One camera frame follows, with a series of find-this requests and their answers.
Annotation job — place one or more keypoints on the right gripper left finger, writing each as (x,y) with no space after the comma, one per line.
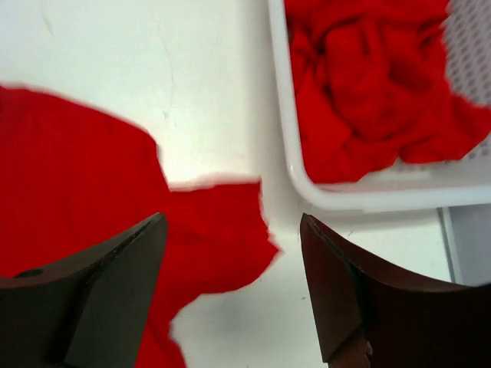
(85,310)

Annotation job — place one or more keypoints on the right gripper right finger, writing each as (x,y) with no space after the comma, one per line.
(370,312)

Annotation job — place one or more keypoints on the red t shirt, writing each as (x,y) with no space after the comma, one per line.
(72,177)

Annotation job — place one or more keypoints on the red t shirts in basket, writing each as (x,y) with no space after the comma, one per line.
(371,89)

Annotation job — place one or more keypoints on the white plastic basket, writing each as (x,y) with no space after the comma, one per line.
(402,188)

